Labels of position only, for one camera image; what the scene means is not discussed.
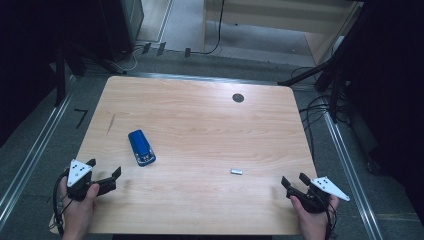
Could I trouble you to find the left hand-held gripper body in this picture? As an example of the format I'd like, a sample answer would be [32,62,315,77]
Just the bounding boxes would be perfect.
[66,159,100,202]

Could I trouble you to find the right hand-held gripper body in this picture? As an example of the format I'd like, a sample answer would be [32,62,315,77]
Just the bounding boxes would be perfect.
[293,176,351,214]

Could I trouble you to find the blue stapler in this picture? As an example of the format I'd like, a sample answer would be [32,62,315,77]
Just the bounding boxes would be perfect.
[127,129,157,168]

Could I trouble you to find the person's right hand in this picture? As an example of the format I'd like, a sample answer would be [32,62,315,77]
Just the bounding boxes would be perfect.
[289,195,340,240]

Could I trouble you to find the person's left hand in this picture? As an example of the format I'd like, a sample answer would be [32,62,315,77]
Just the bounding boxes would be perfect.
[59,182,100,240]

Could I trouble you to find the black tripod stand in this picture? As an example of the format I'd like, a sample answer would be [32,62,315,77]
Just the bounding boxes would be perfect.
[53,39,128,108]
[277,0,371,124]

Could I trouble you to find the dark curtain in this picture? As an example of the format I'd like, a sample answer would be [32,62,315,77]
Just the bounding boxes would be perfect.
[0,0,111,148]
[339,0,424,228]

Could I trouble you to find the black computer cabinet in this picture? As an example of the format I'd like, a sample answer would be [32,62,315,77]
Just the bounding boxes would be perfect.
[99,0,145,63]

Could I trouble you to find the light wooden shelf unit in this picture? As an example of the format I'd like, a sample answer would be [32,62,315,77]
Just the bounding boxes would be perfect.
[201,0,364,66]

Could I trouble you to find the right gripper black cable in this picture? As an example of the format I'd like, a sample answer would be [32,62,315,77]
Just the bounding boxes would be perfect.
[323,199,338,240]

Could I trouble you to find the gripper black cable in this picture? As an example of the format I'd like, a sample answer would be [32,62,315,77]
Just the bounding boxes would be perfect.
[323,199,338,240]
[52,169,70,237]

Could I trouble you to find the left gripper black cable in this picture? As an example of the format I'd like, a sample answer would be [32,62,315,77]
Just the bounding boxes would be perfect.
[52,169,70,237]

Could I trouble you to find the metal floor rail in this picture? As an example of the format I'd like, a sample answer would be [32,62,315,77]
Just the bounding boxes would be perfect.
[321,111,384,240]
[128,71,314,92]
[0,74,77,223]

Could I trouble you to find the black floor cables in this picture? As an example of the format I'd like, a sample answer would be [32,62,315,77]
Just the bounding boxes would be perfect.
[291,66,351,161]

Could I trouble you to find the white floor cable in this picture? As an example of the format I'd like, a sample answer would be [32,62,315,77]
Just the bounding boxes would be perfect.
[111,46,145,73]

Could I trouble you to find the black hanging cable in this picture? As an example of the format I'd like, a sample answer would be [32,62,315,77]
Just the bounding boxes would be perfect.
[189,0,226,56]

